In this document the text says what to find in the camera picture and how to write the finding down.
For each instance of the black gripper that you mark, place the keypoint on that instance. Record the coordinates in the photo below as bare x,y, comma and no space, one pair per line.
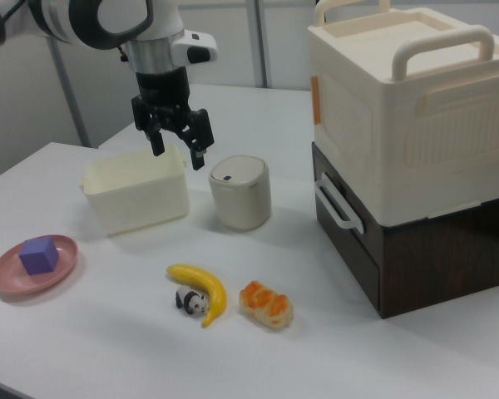
162,93

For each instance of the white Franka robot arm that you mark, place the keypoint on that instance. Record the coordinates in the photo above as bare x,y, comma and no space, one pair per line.
158,16

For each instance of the cream open plastic bin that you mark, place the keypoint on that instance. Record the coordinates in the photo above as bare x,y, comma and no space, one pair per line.
141,195

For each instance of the beige lidded mini trash can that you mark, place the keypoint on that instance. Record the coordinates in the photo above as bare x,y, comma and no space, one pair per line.
241,195

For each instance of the yellow toy banana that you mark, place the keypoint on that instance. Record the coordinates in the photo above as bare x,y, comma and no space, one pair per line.
214,287

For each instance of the small panda figurine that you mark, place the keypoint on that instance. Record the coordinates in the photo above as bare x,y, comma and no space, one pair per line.
191,302

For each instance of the purple cube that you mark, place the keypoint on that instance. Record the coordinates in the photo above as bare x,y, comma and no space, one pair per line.
39,255

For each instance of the orange glazed toy pastry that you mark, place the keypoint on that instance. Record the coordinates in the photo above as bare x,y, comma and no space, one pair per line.
266,305

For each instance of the pink plate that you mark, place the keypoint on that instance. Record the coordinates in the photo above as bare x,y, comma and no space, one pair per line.
12,276

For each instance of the dark brown wooden cabinet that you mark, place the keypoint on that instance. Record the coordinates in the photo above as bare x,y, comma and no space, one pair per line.
441,257

